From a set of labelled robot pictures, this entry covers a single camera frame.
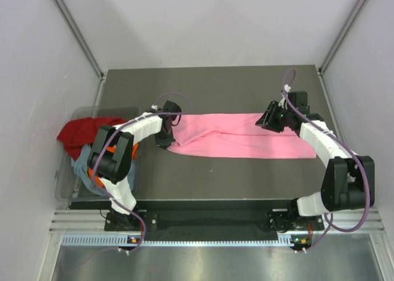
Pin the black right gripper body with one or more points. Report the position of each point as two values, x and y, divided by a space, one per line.
277 117

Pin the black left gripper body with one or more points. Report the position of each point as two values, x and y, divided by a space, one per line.
164 138

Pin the pink t shirt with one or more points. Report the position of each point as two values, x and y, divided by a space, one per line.
221 135

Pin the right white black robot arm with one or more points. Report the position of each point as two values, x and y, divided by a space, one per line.
349 179

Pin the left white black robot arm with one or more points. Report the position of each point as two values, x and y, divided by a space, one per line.
111 158

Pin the orange t shirt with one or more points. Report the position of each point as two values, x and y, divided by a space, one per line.
132 171

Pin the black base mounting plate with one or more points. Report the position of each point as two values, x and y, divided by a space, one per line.
265 220

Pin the grey blue t shirt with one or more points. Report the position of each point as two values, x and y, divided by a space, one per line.
81 170

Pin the red t shirt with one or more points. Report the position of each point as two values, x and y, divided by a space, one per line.
77 133

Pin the clear plastic bin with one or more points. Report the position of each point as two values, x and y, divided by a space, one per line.
70 187

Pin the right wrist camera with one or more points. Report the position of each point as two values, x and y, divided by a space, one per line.
299 99

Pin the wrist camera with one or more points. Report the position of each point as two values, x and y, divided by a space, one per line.
168 107
299 99

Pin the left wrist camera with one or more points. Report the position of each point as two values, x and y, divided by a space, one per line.
168 107

